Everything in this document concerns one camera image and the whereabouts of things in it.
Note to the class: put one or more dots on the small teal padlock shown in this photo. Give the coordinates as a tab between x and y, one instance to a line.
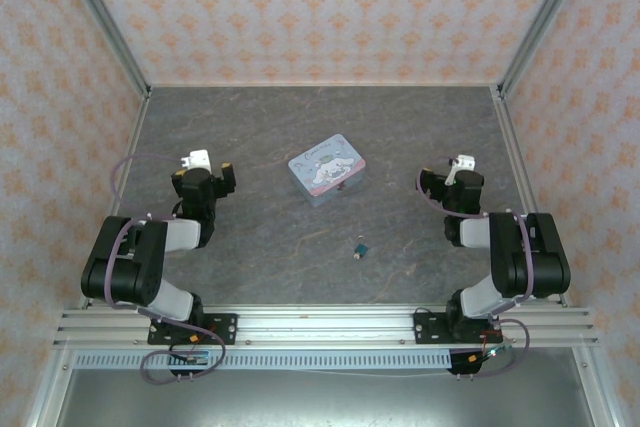
361	249

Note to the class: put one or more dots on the cartoon dog tin box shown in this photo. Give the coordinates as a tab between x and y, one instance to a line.
325	167

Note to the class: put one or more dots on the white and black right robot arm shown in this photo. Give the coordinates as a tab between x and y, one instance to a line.
530	257

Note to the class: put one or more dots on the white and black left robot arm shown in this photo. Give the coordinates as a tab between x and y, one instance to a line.
125	262

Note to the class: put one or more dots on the grey metal sheet panel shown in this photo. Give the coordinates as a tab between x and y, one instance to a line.
320	402

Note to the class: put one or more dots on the aluminium table side rail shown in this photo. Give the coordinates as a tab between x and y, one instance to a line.
515	147
131	142

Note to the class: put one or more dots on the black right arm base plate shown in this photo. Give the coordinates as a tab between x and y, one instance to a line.
425	327

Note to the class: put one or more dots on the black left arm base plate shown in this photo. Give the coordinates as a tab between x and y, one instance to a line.
222	327

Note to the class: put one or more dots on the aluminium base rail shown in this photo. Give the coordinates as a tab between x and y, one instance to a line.
325	327

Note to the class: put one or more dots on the aluminium frame post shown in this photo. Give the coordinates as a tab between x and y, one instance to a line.
103	17
544	17

